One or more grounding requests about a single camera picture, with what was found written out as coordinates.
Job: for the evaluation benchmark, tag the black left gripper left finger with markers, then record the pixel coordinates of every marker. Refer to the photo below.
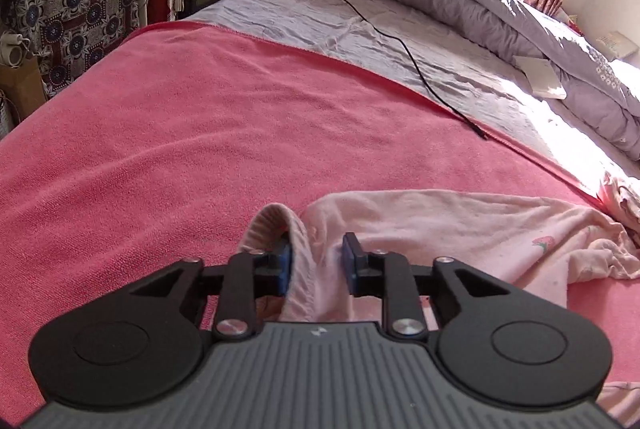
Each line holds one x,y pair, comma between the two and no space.
221,300

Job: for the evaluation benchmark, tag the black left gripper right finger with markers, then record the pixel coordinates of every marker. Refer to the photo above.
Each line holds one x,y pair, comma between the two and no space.
449,284

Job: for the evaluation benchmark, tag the pink strawberry print garment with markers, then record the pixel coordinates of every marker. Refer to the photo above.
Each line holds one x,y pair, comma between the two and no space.
542,245

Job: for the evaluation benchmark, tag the pink terry bed blanket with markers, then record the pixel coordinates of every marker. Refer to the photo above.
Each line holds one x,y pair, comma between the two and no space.
168,147

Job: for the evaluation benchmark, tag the white paper sheet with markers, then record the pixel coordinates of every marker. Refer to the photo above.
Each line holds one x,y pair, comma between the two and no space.
541,77

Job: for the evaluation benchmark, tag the grey wrinkled bed sheet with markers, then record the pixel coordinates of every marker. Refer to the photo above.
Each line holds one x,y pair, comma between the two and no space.
407,46

